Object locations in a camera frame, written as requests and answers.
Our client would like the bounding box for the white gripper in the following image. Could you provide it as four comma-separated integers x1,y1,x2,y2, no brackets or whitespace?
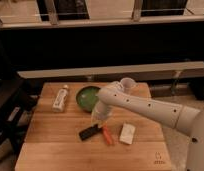
91,101,112,127

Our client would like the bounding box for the black eraser block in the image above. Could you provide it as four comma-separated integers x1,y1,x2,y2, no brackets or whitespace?
79,124,101,141

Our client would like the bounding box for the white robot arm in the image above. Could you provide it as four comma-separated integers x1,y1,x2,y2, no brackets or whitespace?
91,81,204,171

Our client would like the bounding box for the white sponge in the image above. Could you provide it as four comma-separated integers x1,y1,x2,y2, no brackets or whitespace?
119,123,135,145

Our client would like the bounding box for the green bowl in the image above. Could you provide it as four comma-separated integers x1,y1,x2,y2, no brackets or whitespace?
76,86,100,113

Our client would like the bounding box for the orange carrot toy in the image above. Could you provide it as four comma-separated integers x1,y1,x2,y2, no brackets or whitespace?
102,126,114,145

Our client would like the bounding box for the white plastic bottle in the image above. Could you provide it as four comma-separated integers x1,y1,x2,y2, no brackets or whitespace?
52,85,69,112

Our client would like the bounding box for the wooden cutting board table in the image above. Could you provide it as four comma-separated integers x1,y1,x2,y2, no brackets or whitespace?
15,83,172,171

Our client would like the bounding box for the black side furniture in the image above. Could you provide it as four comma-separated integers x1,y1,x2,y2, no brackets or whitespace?
0,78,37,153

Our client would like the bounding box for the long wooden bench shelf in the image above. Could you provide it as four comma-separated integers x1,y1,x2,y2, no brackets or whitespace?
18,61,204,78

